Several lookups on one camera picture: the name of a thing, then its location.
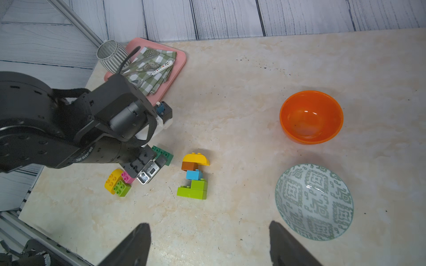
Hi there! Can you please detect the brown small lego brick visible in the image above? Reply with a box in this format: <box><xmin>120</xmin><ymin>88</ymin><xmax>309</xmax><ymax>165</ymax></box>
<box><xmin>181</xmin><ymin>161</ymin><xmax>199</xmax><ymax>171</ymax></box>

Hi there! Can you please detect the pink small lego brick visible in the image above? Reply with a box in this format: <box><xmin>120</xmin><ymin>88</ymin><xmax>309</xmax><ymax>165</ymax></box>
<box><xmin>121</xmin><ymin>171</ymin><xmax>135</xmax><ymax>184</ymax></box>

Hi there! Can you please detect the yellow lego brick upper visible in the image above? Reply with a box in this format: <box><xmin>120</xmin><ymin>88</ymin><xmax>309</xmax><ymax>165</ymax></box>
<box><xmin>104</xmin><ymin>168</ymin><xmax>124</xmax><ymax>195</ymax></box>

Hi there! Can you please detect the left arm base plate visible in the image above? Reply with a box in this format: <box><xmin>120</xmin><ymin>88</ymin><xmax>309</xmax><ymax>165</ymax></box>
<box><xmin>1</xmin><ymin>240</ymin><xmax>52</xmax><ymax>266</ymax></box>

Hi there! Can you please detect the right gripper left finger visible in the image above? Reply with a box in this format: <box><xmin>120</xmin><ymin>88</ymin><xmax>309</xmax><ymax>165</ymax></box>
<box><xmin>99</xmin><ymin>223</ymin><xmax>152</xmax><ymax>266</ymax></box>

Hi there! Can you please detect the pink plastic tray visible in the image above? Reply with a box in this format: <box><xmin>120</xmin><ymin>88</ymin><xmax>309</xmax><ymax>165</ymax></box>
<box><xmin>104</xmin><ymin>38</ymin><xmax>186</xmax><ymax>105</ymax></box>

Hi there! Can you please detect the lime long lego brick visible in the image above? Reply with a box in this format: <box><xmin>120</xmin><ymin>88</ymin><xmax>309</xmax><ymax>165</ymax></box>
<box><xmin>176</xmin><ymin>186</ymin><xmax>207</xmax><ymax>200</ymax></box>

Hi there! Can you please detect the cyan small lego brick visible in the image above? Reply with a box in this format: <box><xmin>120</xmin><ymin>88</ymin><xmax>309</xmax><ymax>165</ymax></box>
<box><xmin>186</xmin><ymin>169</ymin><xmax>203</xmax><ymax>181</ymax></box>

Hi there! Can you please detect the yellow long lego brick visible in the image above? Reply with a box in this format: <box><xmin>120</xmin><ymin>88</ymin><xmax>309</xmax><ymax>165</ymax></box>
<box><xmin>183</xmin><ymin>153</ymin><xmax>210</xmax><ymax>166</ymax></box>

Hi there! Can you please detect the lime small lego brick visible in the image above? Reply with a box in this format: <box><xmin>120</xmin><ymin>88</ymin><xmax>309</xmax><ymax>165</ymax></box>
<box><xmin>190</xmin><ymin>178</ymin><xmax>208</xmax><ymax>191</ymax></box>

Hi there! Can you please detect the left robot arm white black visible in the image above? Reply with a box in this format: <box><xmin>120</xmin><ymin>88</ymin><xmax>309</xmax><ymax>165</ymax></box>
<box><xmin>1</xmin><ymin>72</ymin><xmax>173</xmax><ymax>184</ymax></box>

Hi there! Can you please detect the white utensil on cloth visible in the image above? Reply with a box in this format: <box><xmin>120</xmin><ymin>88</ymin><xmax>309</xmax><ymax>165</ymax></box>
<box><xmin>149</xmin><ymin>61</ymin><xmax>174</xmax><ymax>76</ymax></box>

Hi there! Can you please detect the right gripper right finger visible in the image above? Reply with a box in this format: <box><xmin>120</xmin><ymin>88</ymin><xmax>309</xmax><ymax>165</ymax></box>
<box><xmin>269</xmin><ymin>221</ymin><xmax>322</xmax><ymax>266</ymax></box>

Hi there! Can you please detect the left aluminium frame post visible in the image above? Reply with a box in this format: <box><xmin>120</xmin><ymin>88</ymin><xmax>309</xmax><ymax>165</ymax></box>
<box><xmin>47</xmin><ymin>0</ymin><xmax>103</xmax><ymax>47</ymax></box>

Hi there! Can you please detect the front aluminium rail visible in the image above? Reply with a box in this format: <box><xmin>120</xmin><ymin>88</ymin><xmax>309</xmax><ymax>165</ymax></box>
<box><xmin>1</xmin><ymin>211</ymin><xmax>93</xmax><ymax>266</ymax></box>

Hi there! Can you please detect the light green small lego brick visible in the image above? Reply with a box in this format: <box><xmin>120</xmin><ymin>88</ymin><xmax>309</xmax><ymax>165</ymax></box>
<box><xmin>113</xmin><ymin>180</ymin><xmax>131</xmax><ymax>197</ymax></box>

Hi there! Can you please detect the orange plastic bowl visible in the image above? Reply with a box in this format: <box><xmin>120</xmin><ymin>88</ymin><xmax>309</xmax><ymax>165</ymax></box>
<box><xmin>279</xmin><ymin>90</ymin><xmax>344</xmax><ymax>145</ymax></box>

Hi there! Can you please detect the green checkered cloth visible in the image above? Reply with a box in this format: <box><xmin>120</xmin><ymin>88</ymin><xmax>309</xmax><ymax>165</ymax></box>
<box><xmin>120</xmin><ymin>47</ymin><xmax>177</xmax><ymax>96</ymax></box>

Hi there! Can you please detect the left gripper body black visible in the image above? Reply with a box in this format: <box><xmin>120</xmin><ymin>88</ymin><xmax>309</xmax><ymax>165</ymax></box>
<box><xmin>119</xmin><ymin>145</ymin><xmax>166</xmax><ymax>185</ymax></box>

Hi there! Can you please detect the dark green long lego brick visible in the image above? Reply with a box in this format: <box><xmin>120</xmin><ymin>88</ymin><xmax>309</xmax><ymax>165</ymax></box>
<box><xmin>152</xmin><ymin>146</ymin><xmax>174</xmax><ymax>166</ymax></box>

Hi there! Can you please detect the striped ceramic cup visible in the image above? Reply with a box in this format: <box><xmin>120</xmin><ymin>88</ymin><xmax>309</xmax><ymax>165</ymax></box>
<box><xmin>97</xmin><ymin>40</ymin><xmax>129</xmax><ymax>73</ymax></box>

